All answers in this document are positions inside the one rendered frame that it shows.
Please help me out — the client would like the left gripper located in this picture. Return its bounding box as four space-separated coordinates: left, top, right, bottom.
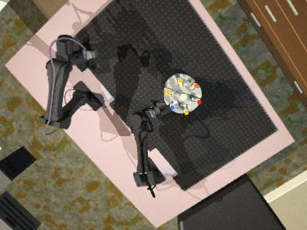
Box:
73 37 108 71

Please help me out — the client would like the white pipette with yellow button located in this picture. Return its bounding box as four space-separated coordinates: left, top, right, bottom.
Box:
177 77 183 86
166 88 174 94

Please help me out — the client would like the white pipette with blue push button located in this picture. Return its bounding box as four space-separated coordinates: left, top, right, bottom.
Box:
170 101 177 109

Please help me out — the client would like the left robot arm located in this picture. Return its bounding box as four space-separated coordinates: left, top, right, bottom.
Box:
38 39 103 130

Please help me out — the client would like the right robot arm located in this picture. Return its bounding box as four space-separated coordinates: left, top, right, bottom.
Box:
130 109 166 187

